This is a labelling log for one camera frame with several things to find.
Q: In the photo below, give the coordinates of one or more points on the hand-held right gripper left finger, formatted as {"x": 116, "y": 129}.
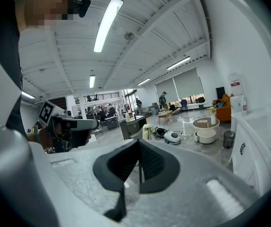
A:
{"x": 83, "y": 181}

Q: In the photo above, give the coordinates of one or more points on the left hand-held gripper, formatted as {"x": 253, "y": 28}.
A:
{"x": 47, "y": 112}

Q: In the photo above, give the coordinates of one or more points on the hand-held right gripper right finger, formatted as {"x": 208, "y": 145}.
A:
{"x": 192, "y": 193}

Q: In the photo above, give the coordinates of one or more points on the person's left forearm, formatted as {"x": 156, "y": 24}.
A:
{"x": 43, "y": 139}

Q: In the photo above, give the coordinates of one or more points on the person's left hand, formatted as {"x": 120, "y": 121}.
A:
{"x": 87, "y": 137}

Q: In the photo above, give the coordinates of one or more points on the ceiling strip light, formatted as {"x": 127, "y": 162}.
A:
{"x": 178, "y": 63}
{"x": 92, "y": 81}
{"x": 143, "y": 81}
{"x": 108, "y": 25}

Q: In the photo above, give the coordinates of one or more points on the dark table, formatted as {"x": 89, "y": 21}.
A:
{"x": 132, "y": 126}

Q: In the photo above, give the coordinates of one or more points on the small round coffee table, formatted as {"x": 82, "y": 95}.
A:
{"x": 205, "y": 136}

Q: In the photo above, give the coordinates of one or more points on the white robot vacuum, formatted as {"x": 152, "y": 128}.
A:
{"x": 172, "y": 137}

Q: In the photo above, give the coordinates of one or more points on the cream towel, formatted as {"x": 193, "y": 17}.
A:
{"x": 147, "y": 131}

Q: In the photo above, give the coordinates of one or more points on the black mesh waste bin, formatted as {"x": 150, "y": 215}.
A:
{"x": 229, "y": 139}

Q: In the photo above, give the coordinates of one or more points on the large round coffee table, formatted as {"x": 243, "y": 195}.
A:
{"x": 205, "y": 123}

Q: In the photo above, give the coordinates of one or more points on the low wooden table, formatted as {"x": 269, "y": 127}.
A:
{"x": 165, "y": 115}

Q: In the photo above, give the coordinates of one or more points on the white vase with flowers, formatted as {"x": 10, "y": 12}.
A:
{"x": 213, "y": 116}

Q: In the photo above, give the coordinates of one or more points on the white vanity cabinet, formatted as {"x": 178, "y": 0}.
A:
{"x": 258, "y": 145}

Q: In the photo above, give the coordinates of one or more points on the gray roller blind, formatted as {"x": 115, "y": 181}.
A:
{"x": 167, "y": 90}
{"x": 188, "y": 83}

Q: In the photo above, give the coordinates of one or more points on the orange sofa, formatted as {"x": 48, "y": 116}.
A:
{"x": 222, "y": 111}

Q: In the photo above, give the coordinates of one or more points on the blue chair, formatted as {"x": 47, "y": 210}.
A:
{"x": 183, "y": 104}

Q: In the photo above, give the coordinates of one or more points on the black bag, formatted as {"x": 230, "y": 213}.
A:
{"x": 201, "y": 99}

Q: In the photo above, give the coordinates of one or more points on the person's black shirt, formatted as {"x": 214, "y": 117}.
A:
{"x": 5, "y": 79}

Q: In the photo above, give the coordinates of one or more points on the round ceiling fixture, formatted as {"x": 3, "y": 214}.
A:
{"x": 129, "y": 36}

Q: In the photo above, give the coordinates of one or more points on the clear bottle red label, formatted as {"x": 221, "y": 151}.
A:
{"x": 243, "y": 105}

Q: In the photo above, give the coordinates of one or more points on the black monitor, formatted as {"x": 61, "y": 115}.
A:
{"x": 220, "y": 93}

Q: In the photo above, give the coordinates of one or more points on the person's head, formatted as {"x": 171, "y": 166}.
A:
{"x": 43, "y": 3}

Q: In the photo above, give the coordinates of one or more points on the black head-mounted camera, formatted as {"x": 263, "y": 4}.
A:
{"x": 84, "y": 6}

